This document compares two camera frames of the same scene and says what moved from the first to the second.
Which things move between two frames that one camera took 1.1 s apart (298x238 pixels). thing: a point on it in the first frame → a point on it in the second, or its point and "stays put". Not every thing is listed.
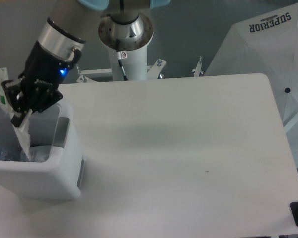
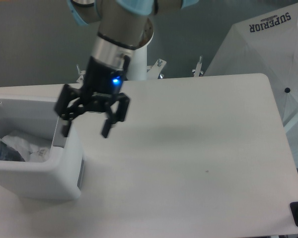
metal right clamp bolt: (197, 72) stays put
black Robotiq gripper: (42, 66) → (102, 83)
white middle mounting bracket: (156, 69) stays put
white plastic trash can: (60, 177) stays put
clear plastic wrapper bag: (20, 128) → (28, 148)
